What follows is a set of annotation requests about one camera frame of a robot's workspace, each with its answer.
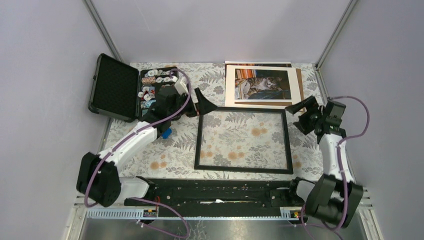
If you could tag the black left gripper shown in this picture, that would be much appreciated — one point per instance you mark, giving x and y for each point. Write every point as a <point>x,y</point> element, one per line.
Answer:
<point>203,106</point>

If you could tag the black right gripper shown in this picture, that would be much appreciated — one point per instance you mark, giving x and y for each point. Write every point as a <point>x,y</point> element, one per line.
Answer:
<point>310,103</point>

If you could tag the black picture frame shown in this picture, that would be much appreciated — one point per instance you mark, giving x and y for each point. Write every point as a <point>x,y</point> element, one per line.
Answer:
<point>198,139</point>

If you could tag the white mat board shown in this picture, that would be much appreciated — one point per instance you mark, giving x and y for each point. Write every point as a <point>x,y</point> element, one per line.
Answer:
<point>230,89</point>

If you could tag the cat photo print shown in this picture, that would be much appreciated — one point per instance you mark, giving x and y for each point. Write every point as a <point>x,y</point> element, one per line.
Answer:
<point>261,84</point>

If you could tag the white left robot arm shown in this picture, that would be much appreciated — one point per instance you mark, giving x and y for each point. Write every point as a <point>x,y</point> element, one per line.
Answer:
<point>98,177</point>

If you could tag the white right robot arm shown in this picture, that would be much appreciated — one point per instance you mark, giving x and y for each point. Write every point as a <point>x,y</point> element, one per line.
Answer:
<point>334,198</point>

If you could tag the brown backing board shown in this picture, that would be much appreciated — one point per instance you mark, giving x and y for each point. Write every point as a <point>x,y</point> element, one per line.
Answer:
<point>300,82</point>

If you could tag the orange blue toy block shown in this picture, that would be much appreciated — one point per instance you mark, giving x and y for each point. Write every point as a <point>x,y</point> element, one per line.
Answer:
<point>166,133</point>

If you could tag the black poker chip case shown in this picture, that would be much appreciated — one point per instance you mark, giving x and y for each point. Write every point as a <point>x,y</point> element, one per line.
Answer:
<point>125,93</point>

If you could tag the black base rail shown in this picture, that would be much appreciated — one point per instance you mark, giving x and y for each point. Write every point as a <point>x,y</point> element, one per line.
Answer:
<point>222,198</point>

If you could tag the right aluminium corner post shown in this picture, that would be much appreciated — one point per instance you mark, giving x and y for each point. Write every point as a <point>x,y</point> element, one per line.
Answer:
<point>334,36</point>

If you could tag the aluminium corner post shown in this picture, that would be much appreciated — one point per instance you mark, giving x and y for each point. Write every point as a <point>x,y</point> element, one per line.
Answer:
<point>94,14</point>
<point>334,36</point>

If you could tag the left aluminium corner post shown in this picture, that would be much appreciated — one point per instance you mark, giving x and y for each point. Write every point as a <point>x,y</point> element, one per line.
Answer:
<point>94,14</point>

